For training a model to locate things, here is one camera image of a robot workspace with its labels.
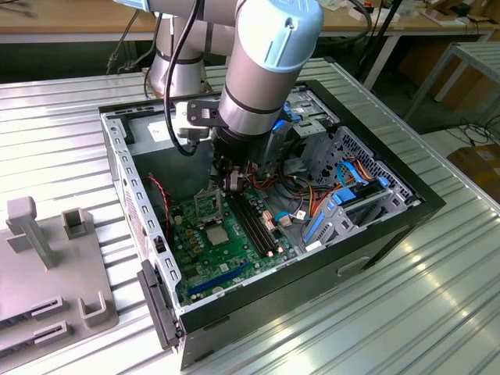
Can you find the orange disk power wire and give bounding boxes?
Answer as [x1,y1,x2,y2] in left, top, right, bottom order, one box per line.
[348,155,383,185]

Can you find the blue plastic drive latch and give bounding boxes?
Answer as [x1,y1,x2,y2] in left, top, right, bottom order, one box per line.
[283,99,304,126]

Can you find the black card retention latch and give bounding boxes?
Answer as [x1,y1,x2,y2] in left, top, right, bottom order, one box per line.
[136,259,185,352]

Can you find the white camera box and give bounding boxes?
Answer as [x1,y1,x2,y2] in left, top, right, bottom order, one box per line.
[173,100,214,146]

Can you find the black camera bracket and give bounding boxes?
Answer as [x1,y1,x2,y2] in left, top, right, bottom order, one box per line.
[186,98,223,129]

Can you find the black RAM slot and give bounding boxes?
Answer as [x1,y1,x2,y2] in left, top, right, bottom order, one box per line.
[242,189,285,252]
[237,191,279,254]
[226,194,268,257]
[231,193,273,255]

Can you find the coloured power wire bundle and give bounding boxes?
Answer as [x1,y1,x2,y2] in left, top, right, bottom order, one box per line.
[210,155,339,220]

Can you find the blue expansion slot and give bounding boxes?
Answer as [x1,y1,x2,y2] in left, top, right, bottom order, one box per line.
[187,262,251,298]

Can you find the brown cardboard box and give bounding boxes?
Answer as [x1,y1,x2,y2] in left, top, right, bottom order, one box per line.
[446,143,500,200]

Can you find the hard disk in blue carrier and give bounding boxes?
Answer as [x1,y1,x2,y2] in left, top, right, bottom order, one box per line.
[330,177,391,207]

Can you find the black PC case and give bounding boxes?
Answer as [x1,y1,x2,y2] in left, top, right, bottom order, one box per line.
[96,79,447,371]

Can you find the green motherboard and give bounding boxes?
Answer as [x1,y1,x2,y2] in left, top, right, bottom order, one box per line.
[168,187,300,308]

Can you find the silver disk bay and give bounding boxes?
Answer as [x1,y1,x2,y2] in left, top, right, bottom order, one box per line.
[297,183,425,255]

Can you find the grey parts rack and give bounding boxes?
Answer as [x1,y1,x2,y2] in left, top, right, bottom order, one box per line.
[0,197,120,364]

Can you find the metal frame table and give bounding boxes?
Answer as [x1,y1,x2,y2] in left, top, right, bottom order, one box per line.
[404,41,500,122]

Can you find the small white box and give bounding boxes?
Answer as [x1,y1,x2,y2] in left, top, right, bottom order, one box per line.
[348,5,400,23]

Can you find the red black twisted wire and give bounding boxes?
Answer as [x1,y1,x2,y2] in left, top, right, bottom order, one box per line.
[146,175,173,239]

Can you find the silver CPU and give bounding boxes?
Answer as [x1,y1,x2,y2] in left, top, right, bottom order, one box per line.
[205,227,230,248]

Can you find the silver drive cage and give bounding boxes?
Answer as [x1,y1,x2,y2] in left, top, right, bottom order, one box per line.
[265,90,341,177]

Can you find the blue data wire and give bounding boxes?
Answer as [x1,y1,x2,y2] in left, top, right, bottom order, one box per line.
[334,161,370,188]

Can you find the metal socket cover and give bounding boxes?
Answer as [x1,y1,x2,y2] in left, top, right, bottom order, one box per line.
[194,188,226,230]

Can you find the thick black cable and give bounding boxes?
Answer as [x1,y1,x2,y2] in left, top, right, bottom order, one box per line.
[318,0,374,42]
[162,0,205,157]

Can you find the grey power supply unit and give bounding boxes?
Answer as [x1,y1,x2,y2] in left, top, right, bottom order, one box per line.
[125,109,218,198]

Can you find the wooden desk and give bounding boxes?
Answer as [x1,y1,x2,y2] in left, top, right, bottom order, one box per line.
[0,0,500,91]

